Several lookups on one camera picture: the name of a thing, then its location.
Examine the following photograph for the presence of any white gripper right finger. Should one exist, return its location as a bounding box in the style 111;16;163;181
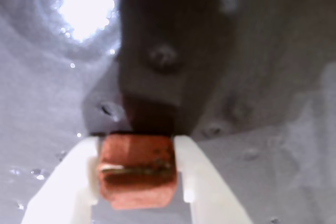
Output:
172;135;253;224

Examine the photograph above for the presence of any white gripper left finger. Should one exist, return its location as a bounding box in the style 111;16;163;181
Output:
20;136;105;224

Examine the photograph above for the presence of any red cube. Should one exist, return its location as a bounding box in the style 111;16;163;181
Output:
99;133;177;210

